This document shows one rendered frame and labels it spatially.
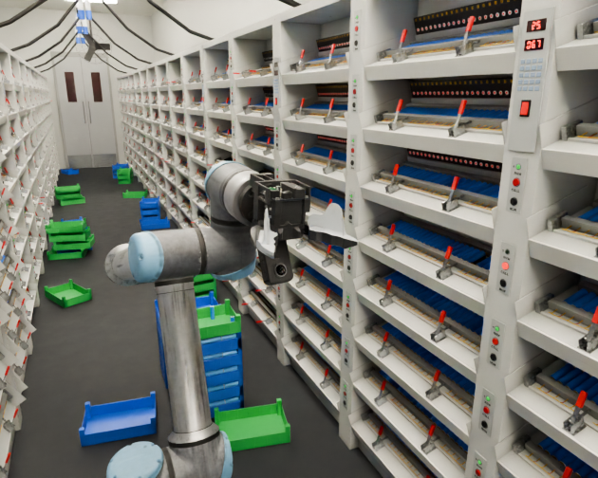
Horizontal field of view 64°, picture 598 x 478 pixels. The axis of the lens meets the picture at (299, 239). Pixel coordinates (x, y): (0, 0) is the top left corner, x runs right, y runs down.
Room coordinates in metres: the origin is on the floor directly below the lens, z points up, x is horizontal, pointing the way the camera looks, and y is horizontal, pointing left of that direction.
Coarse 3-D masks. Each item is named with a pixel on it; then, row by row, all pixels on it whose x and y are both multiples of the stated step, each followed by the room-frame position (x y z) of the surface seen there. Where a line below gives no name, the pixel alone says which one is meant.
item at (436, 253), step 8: (384, 232) 1.60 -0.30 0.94; (400, 240) 1.53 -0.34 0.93; (408, 240) 1.48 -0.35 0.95; (416, 240) 1.47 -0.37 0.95; (408, 248) 1.46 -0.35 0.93; (416, 248) 1.45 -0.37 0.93; (424, 248) 1.41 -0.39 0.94; (432, 248) 1.39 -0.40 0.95; (424, 256) 1.38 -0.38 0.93; (432, 256) 1.38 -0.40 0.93; (440, 256) 1.34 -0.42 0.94; (464, 264) 1.25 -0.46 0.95; (472, 264) 1.24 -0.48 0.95; (472, 272) 1.23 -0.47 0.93; (480, 272) 1.20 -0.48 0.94; (488, 272) 1.18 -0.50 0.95; (488, 280) 1.18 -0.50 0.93
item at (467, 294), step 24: (384, 216) 1.68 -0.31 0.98; (360, 240) 1.63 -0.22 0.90; (480, 240) 1.34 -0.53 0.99; (384, 264) 1.50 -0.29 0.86; (408, 264) 1.38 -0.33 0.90; (432, 264) 1.34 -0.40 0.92; (432, 288) 1.28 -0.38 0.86; (456, 288) 1.19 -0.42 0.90; (480, 288) 1.16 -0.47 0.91; (480, 312) 1.11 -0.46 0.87
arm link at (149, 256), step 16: (144, 240) 0.80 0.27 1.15; (160, 240) 0.81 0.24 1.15; (176, 240) 0.82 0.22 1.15; (192, 240) 0.83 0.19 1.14; (112, 256) 1.22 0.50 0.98; (128, 256) 0.84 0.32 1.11; (144, 256) 0.78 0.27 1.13; (160, 256) 0.79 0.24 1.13; (176, 256) 0.80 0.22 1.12; (192, 256) 0.82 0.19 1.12; (112, 272) 1.21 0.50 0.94; (128, 272) 1.00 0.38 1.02; (144, 272) 0.78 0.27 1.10; (160, 272) 0.79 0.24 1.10; (176, 272) 0.81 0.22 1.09; (192, 272) 0.83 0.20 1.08
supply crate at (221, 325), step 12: (228, 300) 2.06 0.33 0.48; (204, 312) 2.03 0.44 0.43; (216, 312) 2.06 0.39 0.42; (228, 312) 2.06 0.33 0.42; (204, 324) 1.96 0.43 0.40; (216, 324) 1.86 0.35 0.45; (228, 324) 1.88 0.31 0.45; (240, 324) 1.90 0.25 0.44; (204, 336) 1.84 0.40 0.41; (216, 336) 1.86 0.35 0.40
